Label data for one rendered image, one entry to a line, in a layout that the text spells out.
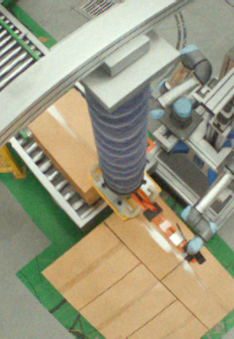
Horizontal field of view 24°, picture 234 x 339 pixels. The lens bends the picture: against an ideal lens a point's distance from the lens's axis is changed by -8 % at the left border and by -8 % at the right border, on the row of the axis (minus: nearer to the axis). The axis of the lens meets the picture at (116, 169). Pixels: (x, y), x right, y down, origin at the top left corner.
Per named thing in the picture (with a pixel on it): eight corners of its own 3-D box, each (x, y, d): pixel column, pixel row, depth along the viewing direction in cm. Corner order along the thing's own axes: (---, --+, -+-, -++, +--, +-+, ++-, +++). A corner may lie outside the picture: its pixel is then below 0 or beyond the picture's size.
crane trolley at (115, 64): (79, 49, 169) (76, 37, 160) (117, 23, 172) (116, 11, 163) (111, 79, 166) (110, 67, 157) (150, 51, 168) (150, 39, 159)
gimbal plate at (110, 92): (50, 55, 174) (49, 48, 169) (118, 8, 178) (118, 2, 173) (109, 114, 167) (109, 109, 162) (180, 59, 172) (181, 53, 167)
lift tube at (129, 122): (88, 158, 292) (62, 51, 171) (124, 127, 295) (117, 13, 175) (120, 192, 287) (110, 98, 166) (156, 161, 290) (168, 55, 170)
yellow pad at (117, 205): (86, 179, 345) (86, 177, 340) (100, 169, 346) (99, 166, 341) (124, 222, 337) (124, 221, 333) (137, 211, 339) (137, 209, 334)
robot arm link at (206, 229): (206, 214, 290) (192, 229, 288) (220, 228, 287) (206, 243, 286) (204, 216, 297) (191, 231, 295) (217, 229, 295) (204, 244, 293)
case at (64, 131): (36, 143, 406) (27, 125, 367) (78, 108, 411) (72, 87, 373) (89, 206, 393) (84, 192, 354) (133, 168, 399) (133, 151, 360)
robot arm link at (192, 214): (237, 146, 283) (177, 215, 290) (251, 160, 281) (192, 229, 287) (237, 147, 294) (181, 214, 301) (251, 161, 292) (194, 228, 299)
